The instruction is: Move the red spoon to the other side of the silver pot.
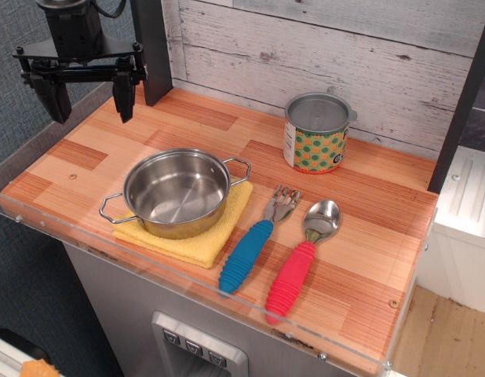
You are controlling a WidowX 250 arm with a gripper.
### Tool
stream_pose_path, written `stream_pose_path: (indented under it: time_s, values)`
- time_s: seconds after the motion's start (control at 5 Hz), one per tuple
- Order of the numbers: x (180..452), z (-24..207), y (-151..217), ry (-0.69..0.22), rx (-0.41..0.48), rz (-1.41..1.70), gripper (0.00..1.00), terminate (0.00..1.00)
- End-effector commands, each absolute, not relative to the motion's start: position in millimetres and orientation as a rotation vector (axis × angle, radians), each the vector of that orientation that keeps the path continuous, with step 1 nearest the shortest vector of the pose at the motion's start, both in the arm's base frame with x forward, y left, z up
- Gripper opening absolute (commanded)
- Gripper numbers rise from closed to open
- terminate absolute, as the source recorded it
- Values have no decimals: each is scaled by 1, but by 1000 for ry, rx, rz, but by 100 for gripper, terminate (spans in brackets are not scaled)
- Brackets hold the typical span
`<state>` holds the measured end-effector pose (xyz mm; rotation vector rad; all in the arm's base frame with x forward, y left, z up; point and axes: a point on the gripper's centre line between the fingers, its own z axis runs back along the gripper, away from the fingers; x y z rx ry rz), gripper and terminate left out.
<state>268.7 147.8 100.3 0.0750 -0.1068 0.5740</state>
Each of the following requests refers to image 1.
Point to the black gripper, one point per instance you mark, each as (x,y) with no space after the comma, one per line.
(79,51)

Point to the red handled spoon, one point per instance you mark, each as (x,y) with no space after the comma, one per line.
(320,223)

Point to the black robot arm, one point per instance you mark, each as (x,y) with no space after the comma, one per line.
(62,4)

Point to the stainless steel pot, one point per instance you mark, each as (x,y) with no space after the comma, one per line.
(179,193)

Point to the yellow folded cloth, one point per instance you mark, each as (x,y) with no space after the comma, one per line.
(200,250)

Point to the clear acrylic table guard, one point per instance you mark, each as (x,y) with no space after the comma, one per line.
(354,295)

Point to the grey toy cabinet front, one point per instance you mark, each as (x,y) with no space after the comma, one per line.
(124,303)

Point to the green dotted can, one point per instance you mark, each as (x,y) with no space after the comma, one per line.
(316,132)

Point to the silver dispenser button panel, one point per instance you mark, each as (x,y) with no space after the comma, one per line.
(187,351)

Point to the orange object bottom left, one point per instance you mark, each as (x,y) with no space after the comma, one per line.
(38,368)

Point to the white toy furniture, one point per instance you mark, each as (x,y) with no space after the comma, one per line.
(452,263)

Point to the dark vertical post left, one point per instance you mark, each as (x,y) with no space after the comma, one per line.
(150,31)

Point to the dark vertical post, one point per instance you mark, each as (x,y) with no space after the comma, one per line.
(150,31)
(459,120)

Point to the blue handled fork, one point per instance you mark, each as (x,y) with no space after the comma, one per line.
(241,261)

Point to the dark vertical post right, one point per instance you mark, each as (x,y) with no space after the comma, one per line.
(459,120)

